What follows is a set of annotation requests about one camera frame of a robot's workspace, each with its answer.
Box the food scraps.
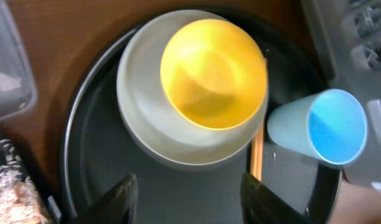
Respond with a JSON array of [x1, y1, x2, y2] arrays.
[[0, 139, 53, 224]]

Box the grey dishwasher rack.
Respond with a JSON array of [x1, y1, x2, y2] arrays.
[[300, 0, 381, 190]]

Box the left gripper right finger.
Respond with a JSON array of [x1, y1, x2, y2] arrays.
[[241, 172, 313, 224]]

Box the grey plate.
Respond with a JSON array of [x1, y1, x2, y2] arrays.
[[116, 9, 268, 170]]

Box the clear plastic bin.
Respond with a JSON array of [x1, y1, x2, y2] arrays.
[[0, 0, 38, 121]]

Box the black rectangular tray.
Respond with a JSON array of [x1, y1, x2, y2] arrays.
[[0, 136, 62, 224]]

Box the yellow bowl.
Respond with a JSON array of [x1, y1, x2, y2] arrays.
[[160, 19, 268, 130]]

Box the blue cup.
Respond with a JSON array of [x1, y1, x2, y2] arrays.
[[267, 89, 369, 167]]

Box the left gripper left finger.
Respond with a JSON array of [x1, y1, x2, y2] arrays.
[[68, 174, 139, 224]]

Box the wooden chopstick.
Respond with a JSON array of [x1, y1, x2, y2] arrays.
[[255, 120, 265, 181], [250, 129, 260, 177]]

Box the round black serving tray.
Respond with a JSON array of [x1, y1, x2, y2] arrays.
[[60, 7, 342, 223]]

